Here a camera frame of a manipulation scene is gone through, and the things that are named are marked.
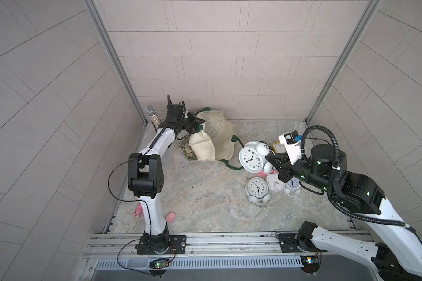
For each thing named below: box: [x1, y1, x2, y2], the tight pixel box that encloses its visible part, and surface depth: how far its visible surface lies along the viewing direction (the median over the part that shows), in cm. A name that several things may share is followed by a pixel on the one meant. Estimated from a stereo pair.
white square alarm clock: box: [266, 173, 286, 191], surface depth 87 cm
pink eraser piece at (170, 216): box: [165, 211, 176, 222], surface depth 78 cm
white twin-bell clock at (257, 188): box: [245, 176, 271, 208], surface depth 84 cm
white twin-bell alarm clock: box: [238, 140, 276, 174], surface depth 60 cm
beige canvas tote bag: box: [178, 107, 245, 171], surface depth 92 cm
